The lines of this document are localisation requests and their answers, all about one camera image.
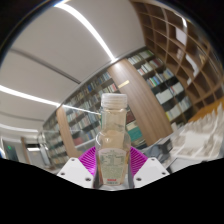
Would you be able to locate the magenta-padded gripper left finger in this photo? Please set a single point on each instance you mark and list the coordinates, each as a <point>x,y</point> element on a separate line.
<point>73,171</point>

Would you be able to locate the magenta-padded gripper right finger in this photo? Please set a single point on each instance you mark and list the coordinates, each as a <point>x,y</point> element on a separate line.
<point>151,170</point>

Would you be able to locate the clear plastic drink bottle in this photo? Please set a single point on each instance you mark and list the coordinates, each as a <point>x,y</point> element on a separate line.
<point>112,150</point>

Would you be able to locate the dark grey architectural model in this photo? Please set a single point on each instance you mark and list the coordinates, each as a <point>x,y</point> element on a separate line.
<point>161,146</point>

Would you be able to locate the wooden cubby shelf unit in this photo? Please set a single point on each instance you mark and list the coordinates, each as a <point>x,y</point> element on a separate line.
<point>186,43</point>

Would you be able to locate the straight ceiling light strip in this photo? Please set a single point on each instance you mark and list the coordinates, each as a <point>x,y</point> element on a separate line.
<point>88,30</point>

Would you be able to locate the wall bookshelf full of books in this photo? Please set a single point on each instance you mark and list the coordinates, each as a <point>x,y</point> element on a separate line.
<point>150,86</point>

